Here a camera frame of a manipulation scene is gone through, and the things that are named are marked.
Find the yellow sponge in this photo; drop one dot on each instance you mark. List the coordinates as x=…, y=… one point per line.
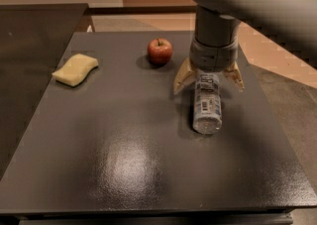
x=75, y=70

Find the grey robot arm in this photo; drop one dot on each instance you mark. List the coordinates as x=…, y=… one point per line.
x=292, y=24

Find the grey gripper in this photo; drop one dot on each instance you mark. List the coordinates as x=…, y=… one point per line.
x=213, y=56

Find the clear plastic water bottle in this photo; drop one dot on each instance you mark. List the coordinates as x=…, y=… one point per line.
x=207, y=117

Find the red apple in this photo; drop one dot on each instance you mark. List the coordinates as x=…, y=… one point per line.
x=159, y=51

